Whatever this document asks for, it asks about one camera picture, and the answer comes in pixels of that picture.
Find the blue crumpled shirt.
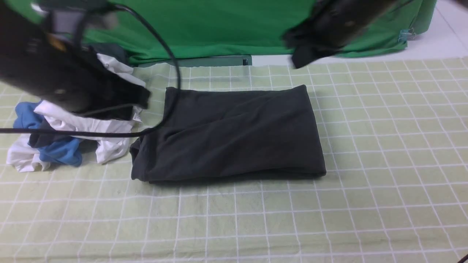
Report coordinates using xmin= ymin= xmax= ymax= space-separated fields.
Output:
xmin=7 ymin=102 xmax=82 ymax=172

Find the light green checkered tablecloth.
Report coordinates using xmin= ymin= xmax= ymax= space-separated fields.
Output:
xmin=0 ymin=58 xmax=468 ymax=263

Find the dark gray long-sleeved shirt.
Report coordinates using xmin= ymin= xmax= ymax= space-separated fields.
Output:
xmin=130 ymin=85 xmax=327 ymax=183

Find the black left camera cable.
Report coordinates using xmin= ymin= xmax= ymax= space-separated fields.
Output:
xmin=0 ymin=4 xmax=181 ymax=138

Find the white crumpled shirt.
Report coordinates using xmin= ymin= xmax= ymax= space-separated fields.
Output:
xmin=6 ymin=54 xmax=147 ymax=172

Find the green backdrop cloth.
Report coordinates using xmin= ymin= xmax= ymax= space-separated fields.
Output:
xmin=7 ymin=0 xmax=437 ymax=66

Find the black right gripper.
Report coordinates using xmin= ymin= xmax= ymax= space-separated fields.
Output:
xmin=283 ymin=0 xmax=396 ymax=69

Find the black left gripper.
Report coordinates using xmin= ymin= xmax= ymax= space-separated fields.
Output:
xmin=1 ymin=7 xmax=151 ymax=120

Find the blue binder clip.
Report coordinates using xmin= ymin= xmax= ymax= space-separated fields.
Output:
xmin=398 ymin=28 xmax=418 ymax=43

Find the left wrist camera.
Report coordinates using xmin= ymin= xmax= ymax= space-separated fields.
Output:
xmin=31 ymin=0 xmax=118 ymax=34

